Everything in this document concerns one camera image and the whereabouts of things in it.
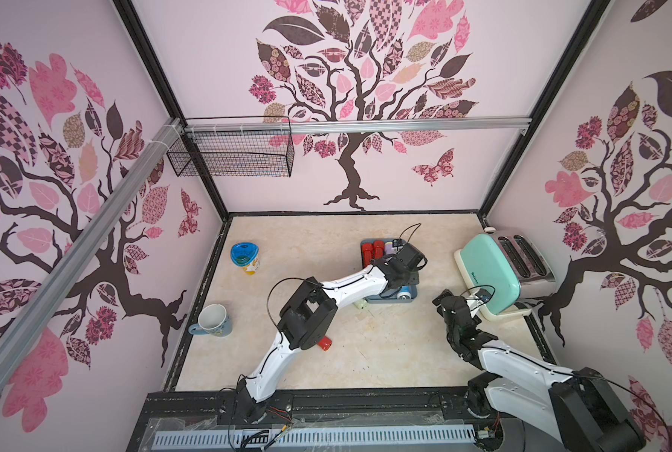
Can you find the purple flashlight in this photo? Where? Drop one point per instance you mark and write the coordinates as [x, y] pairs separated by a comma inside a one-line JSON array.
[[392, 247]]

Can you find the black wire basket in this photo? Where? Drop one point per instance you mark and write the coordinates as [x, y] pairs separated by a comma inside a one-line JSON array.
[[250, 146]]

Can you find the aluminium rail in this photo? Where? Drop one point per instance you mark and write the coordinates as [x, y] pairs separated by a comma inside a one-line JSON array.
[[24, 331], [364, 125]]

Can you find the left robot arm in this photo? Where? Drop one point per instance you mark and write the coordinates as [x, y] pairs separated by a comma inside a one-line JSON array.
[[304, 321]]

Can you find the white blue mug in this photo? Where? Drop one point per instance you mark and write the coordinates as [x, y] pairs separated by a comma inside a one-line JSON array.
[[213, 320]]

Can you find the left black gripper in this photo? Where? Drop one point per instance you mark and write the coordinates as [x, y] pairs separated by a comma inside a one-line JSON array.
[[413, 278]]

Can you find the aluminium rail back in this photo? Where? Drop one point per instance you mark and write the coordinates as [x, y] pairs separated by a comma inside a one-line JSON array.
[[364, 125]]

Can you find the blue flashlight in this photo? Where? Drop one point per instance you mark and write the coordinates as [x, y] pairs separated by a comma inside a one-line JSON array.
[[405, 292]]

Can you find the white slotted cable duct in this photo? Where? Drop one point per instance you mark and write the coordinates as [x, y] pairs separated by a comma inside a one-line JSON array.
[[311, 438]]

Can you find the mint green toaster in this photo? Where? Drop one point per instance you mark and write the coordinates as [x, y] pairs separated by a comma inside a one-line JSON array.
[[509, 264]]

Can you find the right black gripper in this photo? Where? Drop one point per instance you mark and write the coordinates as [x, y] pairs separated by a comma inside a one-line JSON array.
[[446, 304]]

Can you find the blue-grey storage tray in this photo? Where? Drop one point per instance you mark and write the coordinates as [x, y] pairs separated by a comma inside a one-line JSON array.
[[389, 296]]

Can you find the red flashlight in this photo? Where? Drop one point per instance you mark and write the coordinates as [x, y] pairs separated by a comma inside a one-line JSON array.
[[366, 253], [325, 343], [378, 249]]

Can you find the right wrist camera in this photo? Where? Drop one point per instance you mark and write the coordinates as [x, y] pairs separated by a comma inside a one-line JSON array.
[[483, 296]]

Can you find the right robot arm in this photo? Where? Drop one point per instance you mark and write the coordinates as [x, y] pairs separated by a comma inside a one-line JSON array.
[[579, 408]]

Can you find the green flashlight yellow head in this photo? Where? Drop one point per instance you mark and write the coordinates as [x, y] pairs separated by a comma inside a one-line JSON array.
[[361, 304]]

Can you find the blue lidded cup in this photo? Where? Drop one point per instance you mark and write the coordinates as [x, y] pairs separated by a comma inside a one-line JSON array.
[[245, 255]]

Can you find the aluminium rail left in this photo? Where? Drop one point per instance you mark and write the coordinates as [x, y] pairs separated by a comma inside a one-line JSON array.
[[24, 331]]

